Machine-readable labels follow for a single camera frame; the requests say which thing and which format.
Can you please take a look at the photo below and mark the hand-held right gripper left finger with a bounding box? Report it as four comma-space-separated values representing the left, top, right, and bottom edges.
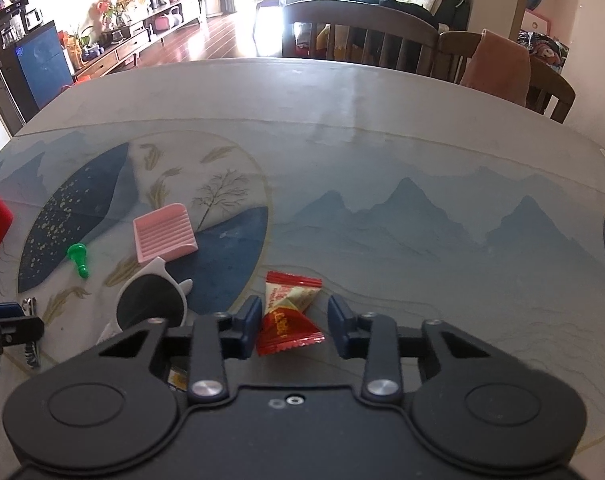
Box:
100, 296, 263, 403

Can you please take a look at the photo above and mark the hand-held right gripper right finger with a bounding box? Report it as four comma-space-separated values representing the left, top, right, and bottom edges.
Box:
328, 295, 495, 405

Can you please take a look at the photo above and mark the purple handled nail clipper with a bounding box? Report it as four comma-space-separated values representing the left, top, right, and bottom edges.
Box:
21, 297, 42, 367

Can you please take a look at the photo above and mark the red candy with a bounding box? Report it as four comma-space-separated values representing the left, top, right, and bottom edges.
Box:
256, 271, 325, 357

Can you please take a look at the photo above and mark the green game pawn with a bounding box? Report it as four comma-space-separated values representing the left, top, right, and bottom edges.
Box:
67, 243, 90, 280

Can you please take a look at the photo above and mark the pink ribbed tray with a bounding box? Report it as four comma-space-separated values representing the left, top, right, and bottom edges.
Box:
133, 203, 199, 263

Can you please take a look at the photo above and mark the blue front water dispenser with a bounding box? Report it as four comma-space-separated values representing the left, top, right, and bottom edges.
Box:
0, 7, 76, 123

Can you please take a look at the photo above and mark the wooden tv cabinet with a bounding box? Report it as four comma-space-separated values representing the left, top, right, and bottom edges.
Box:
75, 0, 206, 78

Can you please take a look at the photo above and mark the pink towel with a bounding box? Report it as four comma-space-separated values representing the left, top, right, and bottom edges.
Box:
459, 29, 532, 107

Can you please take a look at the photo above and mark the wooden slatted dining chair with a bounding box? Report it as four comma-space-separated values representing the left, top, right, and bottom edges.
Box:
281, 0, 440, 81

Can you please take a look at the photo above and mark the cluttered bed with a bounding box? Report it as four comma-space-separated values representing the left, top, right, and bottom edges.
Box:
517, 30, 569, 73

